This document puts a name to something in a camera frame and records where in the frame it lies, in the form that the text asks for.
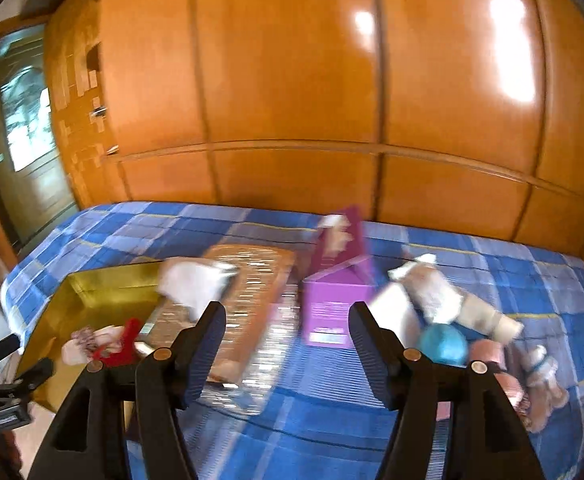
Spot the wooden glass door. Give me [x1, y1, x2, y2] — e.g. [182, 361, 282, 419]
[0, 25, 76, 254]

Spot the blue plaid tablecloth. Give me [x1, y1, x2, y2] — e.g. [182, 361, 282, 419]
[2, 202, 584, 479]

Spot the orange wooden wardrobe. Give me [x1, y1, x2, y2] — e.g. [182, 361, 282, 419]
[44, 0, 584, 260]

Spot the white knit gloves blue band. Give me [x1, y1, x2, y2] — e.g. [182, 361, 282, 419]
[521, 344, 570, 434]

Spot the red cloth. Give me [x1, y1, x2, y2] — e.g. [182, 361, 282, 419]
[91, 318, 142, 367]

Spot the purple snack carton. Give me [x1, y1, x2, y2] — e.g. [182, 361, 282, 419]
[301, 205, 375, 349]

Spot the blue and pink plush towel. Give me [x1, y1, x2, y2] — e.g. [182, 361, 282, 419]
[417, 324, 469, 367]

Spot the gold metal tray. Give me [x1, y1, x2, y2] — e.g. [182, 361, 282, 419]
[17, 261, 161, 413]

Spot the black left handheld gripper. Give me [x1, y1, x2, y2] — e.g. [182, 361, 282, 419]
[0, 334, 54, 434]

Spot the cream mesh cloth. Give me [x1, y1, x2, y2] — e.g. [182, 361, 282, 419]
[387, 254, 524, 344]

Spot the white foam sponge block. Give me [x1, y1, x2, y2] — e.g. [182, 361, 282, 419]
[369, 282, 421, 348]

